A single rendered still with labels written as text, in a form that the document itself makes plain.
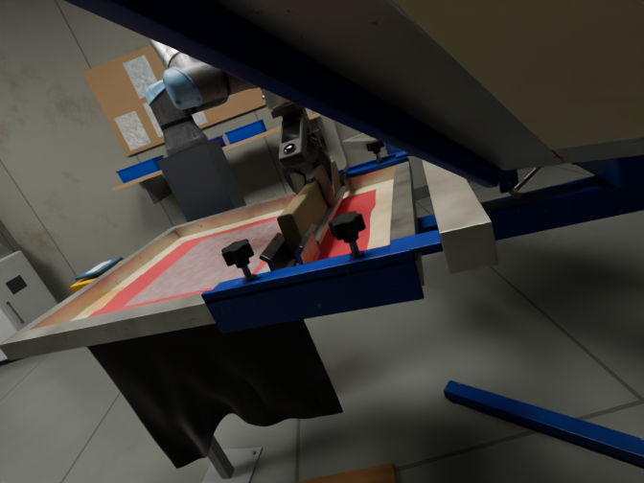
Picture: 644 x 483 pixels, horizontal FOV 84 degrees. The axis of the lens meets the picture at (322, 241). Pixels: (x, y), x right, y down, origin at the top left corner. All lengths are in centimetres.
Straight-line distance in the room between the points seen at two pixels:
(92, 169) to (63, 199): 45
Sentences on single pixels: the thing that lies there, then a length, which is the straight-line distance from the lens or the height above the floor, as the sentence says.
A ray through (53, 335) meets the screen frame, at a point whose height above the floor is 99.
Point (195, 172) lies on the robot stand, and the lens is 133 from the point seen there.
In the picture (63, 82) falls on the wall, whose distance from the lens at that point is 412.
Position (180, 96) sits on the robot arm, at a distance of 77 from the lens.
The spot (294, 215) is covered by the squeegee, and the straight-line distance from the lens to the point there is 57.
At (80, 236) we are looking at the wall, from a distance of 440.
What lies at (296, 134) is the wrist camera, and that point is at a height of 116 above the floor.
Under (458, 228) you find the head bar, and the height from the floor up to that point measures 104.
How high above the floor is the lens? 120
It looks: 20 degrees down
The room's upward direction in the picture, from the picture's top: 20 degrees counter-clockwise
